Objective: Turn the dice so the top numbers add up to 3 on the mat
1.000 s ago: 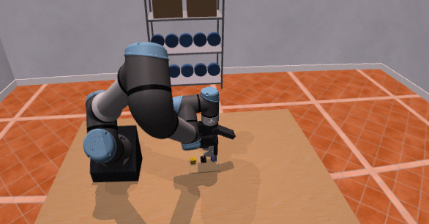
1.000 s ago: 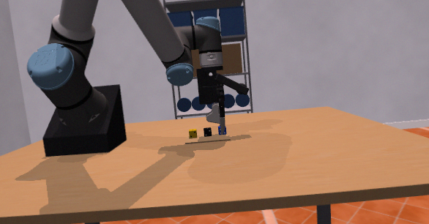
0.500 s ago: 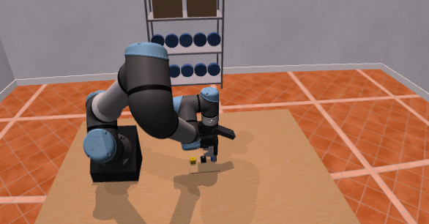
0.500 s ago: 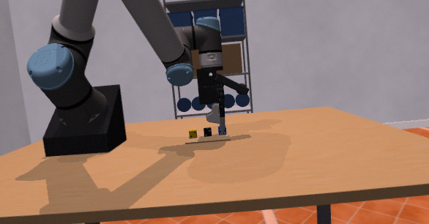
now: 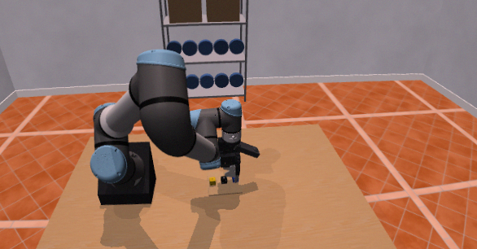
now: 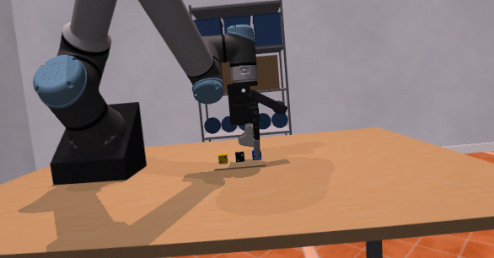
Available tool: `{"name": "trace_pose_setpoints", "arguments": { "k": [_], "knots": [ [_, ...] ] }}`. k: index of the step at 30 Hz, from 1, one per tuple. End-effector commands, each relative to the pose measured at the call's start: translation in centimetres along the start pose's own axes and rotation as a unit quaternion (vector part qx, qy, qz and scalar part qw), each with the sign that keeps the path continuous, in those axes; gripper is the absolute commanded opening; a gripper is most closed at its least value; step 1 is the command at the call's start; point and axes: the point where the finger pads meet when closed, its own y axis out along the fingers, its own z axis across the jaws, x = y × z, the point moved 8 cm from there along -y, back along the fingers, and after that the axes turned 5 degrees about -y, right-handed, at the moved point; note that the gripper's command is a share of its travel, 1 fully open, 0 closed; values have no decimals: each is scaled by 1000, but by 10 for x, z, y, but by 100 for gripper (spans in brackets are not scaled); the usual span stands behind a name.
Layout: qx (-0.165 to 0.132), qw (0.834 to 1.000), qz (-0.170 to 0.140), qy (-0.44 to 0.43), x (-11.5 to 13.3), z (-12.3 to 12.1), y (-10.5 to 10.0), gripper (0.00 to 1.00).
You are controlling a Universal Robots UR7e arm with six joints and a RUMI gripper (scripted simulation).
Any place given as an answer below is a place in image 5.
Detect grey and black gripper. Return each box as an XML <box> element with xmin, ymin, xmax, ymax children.
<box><xmin>218</xmin><ymin>137</ymin><xmax>241</xmax><ymax>183</ymax></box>

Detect yellow die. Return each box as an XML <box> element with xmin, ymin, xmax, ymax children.
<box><xmin>209</xmin><ymin>177</ymin><xmax>216</xmax><ymax>186</ymax></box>

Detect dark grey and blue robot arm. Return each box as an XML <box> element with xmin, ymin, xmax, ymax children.
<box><xmin>90</xmin><ymin>50</ymin><xmax>243</xmax><ymax>190</ymax></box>

